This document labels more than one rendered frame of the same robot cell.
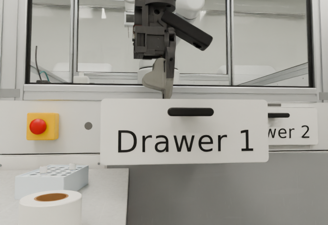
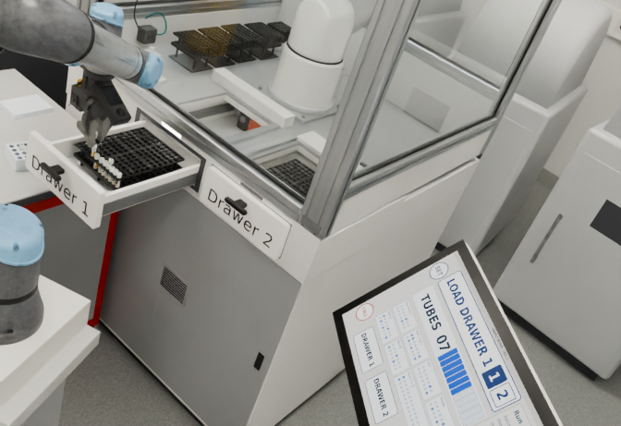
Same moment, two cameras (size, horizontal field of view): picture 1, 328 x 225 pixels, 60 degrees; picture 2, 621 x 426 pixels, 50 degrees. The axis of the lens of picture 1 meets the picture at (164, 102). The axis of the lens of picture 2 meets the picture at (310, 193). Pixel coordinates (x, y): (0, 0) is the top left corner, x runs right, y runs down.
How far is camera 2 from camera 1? 1.62 m
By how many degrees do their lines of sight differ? 48
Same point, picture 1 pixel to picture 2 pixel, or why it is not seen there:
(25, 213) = not seen: outside the picture
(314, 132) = (275, 247)
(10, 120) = (78, 74)
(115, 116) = (32, 145)
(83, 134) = not seen: hidden behind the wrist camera
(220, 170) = (197, 217)
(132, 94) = (152, 104)
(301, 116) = (269, 224)
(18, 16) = not seen: outside the picture
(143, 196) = not seen: hidden behind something
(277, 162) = (242, 247)
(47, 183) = (11, 157)
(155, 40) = (83, 102)
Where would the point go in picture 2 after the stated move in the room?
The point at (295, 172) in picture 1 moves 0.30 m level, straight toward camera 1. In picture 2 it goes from (253, 267) to (140, 268)
